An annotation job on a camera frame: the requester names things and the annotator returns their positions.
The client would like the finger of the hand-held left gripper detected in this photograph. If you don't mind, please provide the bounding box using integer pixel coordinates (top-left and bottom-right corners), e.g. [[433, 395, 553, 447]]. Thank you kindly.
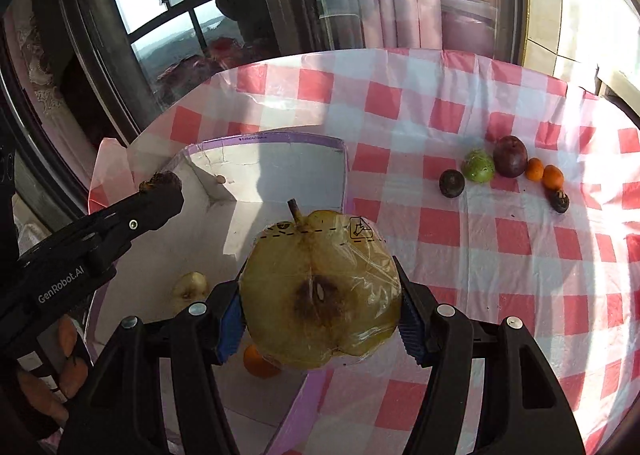
[[59, 181, 185, 257]]

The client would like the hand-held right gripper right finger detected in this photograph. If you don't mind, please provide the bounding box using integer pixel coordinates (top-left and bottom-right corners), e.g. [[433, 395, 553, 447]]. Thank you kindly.
[[392, 255, 587, 455]]

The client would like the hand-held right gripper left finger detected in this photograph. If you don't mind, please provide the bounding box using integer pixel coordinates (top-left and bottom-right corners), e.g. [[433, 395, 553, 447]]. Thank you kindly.
[[57, 280, 246, 455]]

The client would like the halved apple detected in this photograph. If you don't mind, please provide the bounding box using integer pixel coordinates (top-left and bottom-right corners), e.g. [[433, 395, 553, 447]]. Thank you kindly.
[[239, 199, 403, 370], [171, 271, 210, 304]]

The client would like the white box with purple rim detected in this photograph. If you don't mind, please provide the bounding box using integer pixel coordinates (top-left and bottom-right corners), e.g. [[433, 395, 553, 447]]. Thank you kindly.
[[82, 131, 351, 455]]

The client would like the round green fruit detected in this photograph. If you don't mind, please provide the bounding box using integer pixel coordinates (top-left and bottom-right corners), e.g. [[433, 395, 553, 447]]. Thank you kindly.
[[461, 149, 496, 184]]

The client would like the large dark red fruit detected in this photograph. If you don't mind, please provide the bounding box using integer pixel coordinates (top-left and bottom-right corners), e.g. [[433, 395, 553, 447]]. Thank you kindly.
[[493, 135, 529, 179]]

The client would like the person's left hand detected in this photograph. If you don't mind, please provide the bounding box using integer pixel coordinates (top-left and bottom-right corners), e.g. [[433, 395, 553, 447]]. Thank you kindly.
[[16, 315, 92, 431]]

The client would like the red white checked tablecloth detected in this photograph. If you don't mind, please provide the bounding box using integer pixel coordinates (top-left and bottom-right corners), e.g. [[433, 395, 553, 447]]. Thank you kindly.
[[87, 47, 640, 455]]

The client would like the white lace curtain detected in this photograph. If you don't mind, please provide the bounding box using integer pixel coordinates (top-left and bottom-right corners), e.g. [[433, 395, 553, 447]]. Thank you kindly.
[[12, 0, 68, 126]]

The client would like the pink curtain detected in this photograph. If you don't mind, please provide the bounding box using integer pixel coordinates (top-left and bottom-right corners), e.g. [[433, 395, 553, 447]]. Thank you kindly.
[[310, 0, 501, 58]]

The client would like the black window frame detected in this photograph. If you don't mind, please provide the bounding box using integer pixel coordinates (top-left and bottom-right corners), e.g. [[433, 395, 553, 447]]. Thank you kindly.
[[50, 0, 526, 136]]

